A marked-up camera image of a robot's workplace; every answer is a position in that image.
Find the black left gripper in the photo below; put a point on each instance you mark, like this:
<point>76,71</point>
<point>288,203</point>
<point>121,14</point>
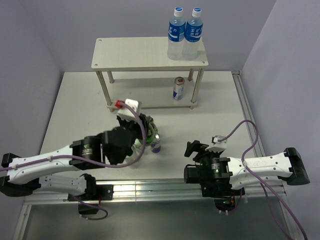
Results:
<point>136,123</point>

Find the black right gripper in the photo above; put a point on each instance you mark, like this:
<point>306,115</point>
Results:
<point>197,146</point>

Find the green glass bottle front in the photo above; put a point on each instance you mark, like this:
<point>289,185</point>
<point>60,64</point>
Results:
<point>148,143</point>

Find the green glass bottle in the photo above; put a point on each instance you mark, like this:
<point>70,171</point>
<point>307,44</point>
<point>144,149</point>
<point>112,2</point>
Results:
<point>152,130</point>
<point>148,143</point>

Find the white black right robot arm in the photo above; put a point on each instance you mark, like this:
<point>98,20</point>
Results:
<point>222,177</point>

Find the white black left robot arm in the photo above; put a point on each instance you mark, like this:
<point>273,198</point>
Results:
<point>28,174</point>

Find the white two-tier shelf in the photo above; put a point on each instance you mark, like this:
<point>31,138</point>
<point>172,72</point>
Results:
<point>138,68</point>

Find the clear glass bottle rear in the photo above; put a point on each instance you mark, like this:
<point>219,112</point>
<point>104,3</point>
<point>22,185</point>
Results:
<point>138,147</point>

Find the green glass bottle rear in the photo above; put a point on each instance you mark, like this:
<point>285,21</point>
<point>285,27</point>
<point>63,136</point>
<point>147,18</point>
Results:
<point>152,130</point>

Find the blue silver drink can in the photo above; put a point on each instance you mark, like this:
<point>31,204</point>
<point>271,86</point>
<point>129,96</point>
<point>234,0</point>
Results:
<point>156,144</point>

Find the blue label water bottle right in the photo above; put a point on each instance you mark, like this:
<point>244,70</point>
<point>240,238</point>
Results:
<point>192,34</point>

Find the blue label water bottle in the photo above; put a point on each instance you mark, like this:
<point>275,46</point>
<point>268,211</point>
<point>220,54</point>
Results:
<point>192,34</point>
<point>176,34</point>

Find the blue label water bottle left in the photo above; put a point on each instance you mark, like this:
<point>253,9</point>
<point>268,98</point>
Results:
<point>176,34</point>

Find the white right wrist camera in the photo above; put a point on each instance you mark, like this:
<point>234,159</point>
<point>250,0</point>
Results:
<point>218,144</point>

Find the aluminium rail frame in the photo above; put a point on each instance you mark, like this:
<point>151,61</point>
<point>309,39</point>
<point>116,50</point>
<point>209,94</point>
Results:
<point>150,200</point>

